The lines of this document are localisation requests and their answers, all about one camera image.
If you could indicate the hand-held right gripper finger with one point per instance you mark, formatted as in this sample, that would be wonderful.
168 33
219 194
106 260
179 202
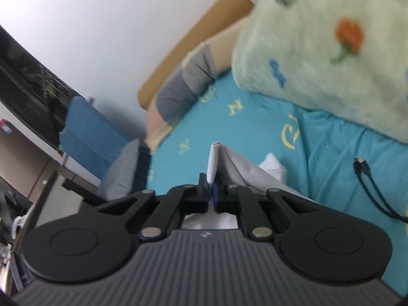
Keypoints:
215 196
207 194

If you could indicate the white printed t-shirt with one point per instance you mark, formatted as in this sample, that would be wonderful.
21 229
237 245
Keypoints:
242 172

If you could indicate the teal printed bed sheet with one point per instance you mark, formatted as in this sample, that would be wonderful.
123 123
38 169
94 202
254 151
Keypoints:
255 127

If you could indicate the grey seat cushion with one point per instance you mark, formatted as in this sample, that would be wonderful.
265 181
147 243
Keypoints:
122 169

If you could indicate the plaid pillow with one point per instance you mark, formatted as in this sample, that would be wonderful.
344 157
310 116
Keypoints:
178 92

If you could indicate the blue covered chair grey cushion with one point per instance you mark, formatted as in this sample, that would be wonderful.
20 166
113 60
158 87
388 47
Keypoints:
86 134

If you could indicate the mustard yellow headboard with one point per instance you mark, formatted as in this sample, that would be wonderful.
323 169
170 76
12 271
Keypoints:
191 38

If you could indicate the green fleece cartoon blanket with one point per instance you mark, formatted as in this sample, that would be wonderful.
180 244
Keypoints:
318 54

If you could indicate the white plastic bag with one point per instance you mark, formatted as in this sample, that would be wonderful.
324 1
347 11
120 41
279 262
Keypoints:
20 221

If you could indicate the dark window grille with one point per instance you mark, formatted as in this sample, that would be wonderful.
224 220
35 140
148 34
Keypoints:
28 86

